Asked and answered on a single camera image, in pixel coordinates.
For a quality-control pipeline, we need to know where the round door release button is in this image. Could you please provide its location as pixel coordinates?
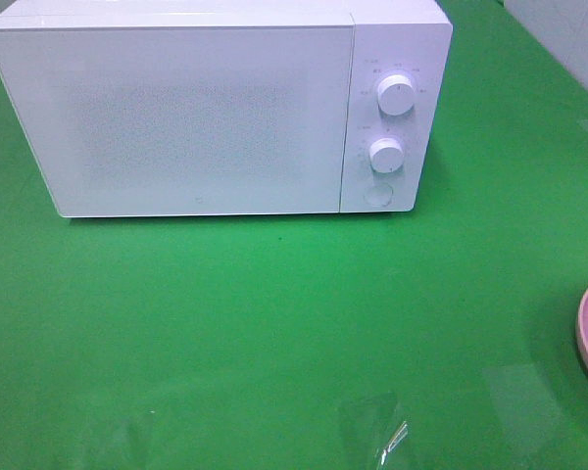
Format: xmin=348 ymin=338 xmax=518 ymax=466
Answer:
xmin=365 ymin=183 xmax=393 ymax=208

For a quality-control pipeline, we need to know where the white microwave door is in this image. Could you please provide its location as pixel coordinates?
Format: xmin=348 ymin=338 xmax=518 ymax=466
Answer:
xmin=0 ymin=25 xmax=354 ymax=218

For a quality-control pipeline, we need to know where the white microwave oven body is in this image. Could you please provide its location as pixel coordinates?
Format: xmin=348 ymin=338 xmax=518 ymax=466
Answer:
xmin=0 ymin=1 xmax=453 ymax=213

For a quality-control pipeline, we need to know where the lower white microwave knob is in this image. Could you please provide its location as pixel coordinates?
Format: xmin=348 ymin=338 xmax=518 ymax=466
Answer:
xmin=368 ymin=137 xmax=405 ymax=174

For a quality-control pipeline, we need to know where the clear tape strip front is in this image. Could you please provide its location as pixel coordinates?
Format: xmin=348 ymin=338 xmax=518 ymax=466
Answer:
xmin=338 ymin=392 xmax=414 ymax=469

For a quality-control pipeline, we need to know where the white microwave knob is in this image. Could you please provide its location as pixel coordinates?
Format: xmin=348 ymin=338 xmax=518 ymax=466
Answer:
xmin=368 ymin=137 xmax=405 ymax=174
xmin=376 ymin=72 xmax=416 ymax=117

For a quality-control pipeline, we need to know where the upper white microwave knob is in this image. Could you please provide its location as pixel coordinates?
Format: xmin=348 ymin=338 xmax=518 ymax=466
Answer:
xmin=376 ymin=72 xmax=416 ymax=117

